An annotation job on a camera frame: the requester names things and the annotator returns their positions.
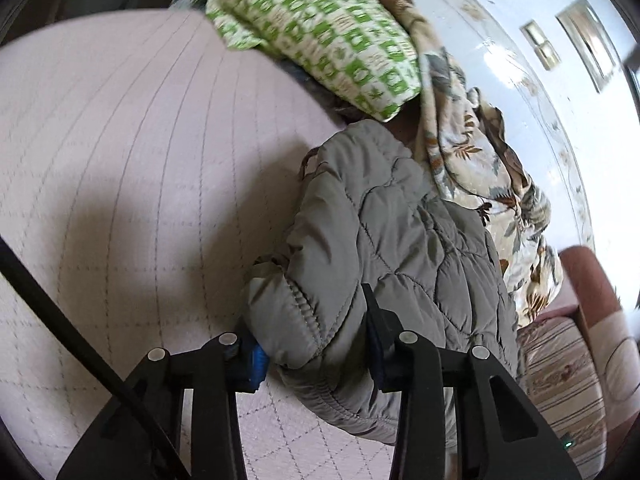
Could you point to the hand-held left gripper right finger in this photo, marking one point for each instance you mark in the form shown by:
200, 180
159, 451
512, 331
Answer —
382, 355

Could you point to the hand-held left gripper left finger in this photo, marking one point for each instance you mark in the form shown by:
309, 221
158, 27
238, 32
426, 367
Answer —
257, 362

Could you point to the grey quilted jacket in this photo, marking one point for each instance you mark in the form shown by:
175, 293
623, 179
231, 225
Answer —
390, 240

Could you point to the striped sofa cushion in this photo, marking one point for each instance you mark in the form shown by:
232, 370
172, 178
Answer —
560, 385

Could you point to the leaf print blanket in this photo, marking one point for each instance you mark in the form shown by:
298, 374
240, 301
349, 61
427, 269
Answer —
465, 160

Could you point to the red-brown sofa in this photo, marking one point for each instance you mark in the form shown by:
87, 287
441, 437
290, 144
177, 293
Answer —
590, 270

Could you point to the pink quilted mattress cover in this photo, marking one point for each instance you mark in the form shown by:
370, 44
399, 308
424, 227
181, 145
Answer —
125, 160

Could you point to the green patterned pillow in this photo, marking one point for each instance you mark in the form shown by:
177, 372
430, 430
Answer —
325, 25

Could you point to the beige wall switch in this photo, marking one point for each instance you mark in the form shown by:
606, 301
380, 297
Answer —
534, 32
547, 56

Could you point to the gold wall frame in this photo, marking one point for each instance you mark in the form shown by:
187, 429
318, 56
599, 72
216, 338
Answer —
585, 42

